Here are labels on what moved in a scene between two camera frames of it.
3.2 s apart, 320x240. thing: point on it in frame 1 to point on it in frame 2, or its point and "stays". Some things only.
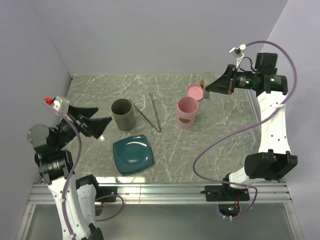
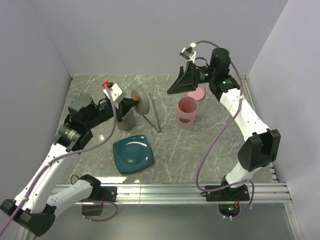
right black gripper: x=221 y=85 to x=186 y=82
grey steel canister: x=122 y=111 stays
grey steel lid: x=207 y=81 to x=142 y=106
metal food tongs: x=158 y=129 stays
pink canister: x=186 y=112 stays
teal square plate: x=132 y=154 stays
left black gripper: x=94 y=126 to x=124 y=106
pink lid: x=195 y=90 stays
